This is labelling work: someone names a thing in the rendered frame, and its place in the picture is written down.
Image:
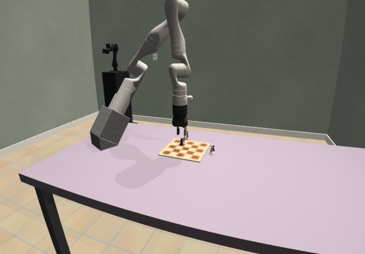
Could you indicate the brown and cream chessboard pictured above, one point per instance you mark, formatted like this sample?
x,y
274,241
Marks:
x,y
191,150

